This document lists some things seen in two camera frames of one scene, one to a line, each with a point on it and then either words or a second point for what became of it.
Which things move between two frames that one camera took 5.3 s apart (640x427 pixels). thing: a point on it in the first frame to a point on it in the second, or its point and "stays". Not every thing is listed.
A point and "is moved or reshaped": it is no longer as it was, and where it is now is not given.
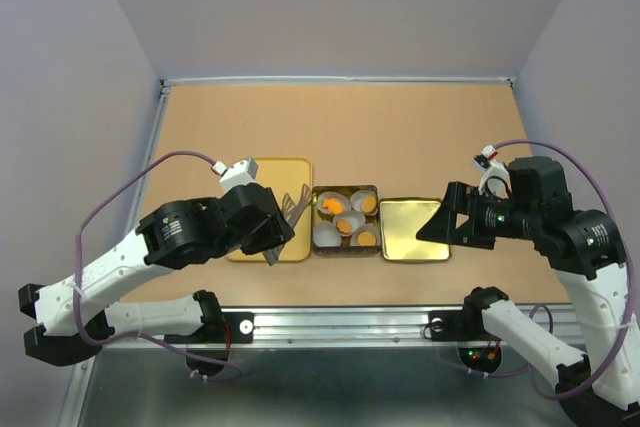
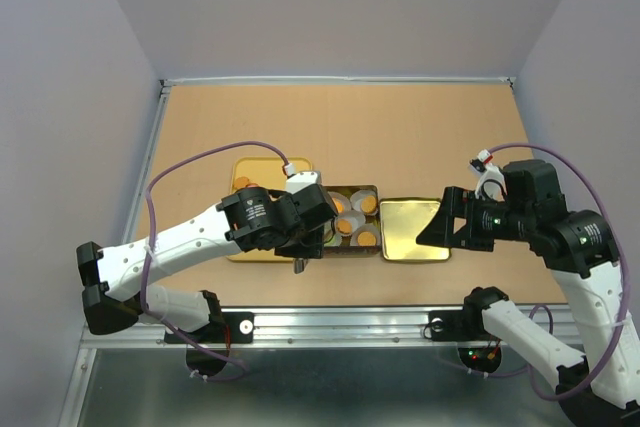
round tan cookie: (366, 239) stays
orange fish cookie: (333, 205) stays
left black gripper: (278, 235) to (312, 249)
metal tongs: (290, 211) is moved or reshaped
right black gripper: (459, 197) stays
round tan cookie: (369, 203) stays
